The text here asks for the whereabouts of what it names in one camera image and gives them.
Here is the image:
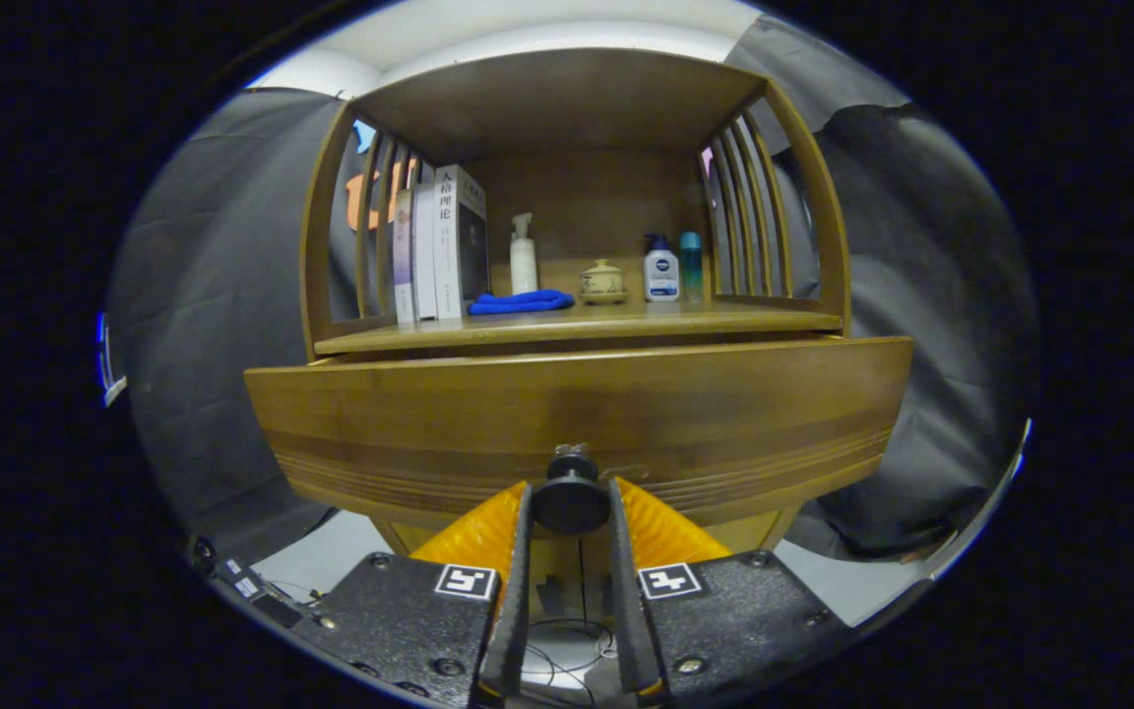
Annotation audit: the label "wooden countertop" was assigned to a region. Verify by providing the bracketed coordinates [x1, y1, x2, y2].
[314, 300, 844, 357]

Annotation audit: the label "teal clear bottle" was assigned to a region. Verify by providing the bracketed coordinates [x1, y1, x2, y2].
[679, 231, 704, 303]

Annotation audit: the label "wooden cabinet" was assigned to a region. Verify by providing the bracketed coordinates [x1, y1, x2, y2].
[298, 47, 853, 616]

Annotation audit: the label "lidded ceramic tea cup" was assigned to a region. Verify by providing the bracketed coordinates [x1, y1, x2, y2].
[580, 259, 629, 305]

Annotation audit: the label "white lotion bottle blue cap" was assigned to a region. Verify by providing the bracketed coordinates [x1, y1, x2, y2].
[642, 233, 681, 303]

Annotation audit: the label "purple spine book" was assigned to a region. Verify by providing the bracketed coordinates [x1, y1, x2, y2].
[392, 189, 417, 325]

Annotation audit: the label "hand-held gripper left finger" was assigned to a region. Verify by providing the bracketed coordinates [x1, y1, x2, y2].
[286, 481, 535, 709]

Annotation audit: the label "white book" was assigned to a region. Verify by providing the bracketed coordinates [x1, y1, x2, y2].
[413, 182, 440, 322]

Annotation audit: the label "white pump bottle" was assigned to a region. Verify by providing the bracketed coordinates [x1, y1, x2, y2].
[510, 212, 539, 295]

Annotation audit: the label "wooden drawer with black knob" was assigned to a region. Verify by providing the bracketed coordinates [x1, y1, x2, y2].
[244, 337, 914, 538]

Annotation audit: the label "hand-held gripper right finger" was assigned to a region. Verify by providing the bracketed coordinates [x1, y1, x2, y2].
[609, 478, 858, 709]

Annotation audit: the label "black floor cables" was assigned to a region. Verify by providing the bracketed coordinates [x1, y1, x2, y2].
[526, 615, 617, 705]

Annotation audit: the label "grey book with portrait cover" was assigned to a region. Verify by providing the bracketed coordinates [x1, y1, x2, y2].
[433, 164, 490, 321]

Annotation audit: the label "blue cloth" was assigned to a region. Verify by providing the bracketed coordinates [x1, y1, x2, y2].
[468, 289, 576, 316]

